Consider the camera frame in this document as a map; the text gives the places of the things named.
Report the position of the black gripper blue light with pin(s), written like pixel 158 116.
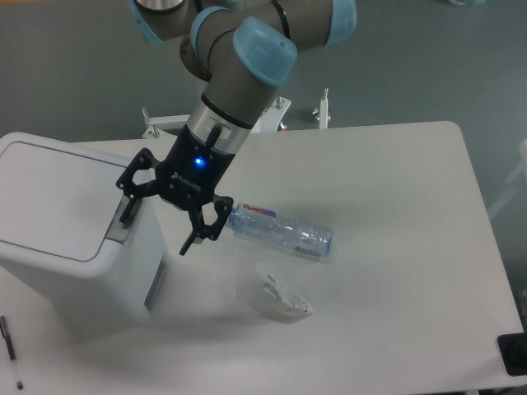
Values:
pixel 186 178

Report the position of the white push-button trash can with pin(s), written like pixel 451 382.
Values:
pixel 62 233

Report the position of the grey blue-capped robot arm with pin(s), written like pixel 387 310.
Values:
pixel 246 54

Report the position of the clear plastic water bottle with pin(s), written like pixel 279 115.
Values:
pixel 284 233

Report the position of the crumpled white paper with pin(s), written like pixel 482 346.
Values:
pixel 263 289

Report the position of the white stand leg with caster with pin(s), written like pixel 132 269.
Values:
pixel 322 114

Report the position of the black pen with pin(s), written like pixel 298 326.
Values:
pixel 6 335

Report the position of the black device at table edge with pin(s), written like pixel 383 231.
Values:
pixel 513 353

